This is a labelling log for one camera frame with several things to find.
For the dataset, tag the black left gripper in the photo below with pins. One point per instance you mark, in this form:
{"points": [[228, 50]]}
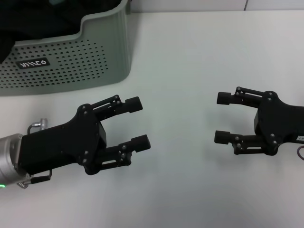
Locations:
{"points": [[64, 145]]}

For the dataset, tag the green perforated plastic storage box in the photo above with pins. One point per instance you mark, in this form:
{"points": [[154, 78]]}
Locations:
{"points": [[71, 61]]}

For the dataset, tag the black towel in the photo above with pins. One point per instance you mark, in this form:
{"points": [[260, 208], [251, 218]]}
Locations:
{"points": [[35, 19]]}

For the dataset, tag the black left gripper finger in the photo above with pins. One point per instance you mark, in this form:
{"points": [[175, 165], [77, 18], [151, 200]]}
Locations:
{"points": [[133, 104], [140, 143]]}

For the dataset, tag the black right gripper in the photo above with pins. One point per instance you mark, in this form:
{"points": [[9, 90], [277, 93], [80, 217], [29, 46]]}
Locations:
{"points": [[278, 123]]}

